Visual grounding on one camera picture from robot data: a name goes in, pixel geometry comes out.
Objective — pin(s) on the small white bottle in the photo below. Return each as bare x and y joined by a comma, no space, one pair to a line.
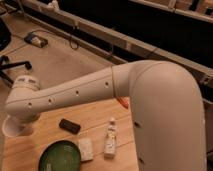
110,141

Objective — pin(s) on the orange marker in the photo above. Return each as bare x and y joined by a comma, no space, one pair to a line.
123,102

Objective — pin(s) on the green ceramic bowl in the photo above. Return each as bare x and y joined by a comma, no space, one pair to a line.
61,155

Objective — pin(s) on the small black rectangular object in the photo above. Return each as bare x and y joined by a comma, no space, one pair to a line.
69,126

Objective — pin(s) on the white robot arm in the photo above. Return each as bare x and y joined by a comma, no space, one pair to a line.
166,105

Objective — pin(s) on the long grey shelf rail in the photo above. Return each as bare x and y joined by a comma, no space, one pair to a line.
203,74

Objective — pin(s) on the blue white floor device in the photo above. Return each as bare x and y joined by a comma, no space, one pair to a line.
35,40

